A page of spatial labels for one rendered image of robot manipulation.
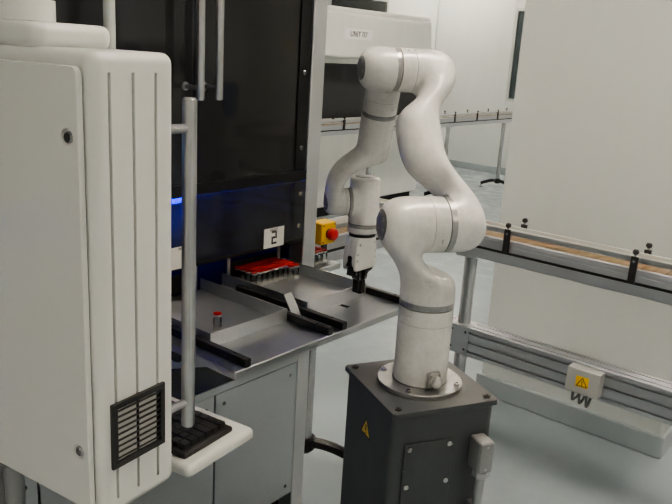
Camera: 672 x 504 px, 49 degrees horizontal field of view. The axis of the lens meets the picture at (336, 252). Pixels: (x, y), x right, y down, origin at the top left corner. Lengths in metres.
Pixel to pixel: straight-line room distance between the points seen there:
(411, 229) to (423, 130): 0.24
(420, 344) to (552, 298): 1.88
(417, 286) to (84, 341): 0.70
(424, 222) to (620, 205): 1.82
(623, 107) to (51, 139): 2.48
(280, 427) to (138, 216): 1.43
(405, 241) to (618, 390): 1.45
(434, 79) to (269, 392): 1.16
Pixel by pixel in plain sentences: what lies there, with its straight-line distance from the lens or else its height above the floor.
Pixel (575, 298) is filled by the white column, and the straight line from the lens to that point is 3.39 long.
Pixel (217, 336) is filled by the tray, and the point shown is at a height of 0.90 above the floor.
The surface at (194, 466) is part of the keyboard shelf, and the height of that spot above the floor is 0.80.
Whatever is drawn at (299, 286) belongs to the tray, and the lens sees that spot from 2.22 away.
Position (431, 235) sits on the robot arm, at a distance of 1.53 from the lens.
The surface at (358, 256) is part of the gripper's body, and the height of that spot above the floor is 1.02.
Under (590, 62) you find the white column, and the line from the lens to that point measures 3.28.
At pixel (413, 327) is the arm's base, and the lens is 1.60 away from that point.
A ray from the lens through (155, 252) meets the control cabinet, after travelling 1.23.
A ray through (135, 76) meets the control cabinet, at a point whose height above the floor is 1.51.
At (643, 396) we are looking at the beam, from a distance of 2.75.
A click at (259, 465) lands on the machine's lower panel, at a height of 0.26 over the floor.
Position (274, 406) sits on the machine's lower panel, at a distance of 2.44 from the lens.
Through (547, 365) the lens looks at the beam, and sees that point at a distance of 2.85.
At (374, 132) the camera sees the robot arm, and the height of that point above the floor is 1.37.
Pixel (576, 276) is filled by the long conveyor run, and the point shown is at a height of 0.86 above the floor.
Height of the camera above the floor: 1.57
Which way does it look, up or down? 15 degrees down
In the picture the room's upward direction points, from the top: 3 degrees clockwise
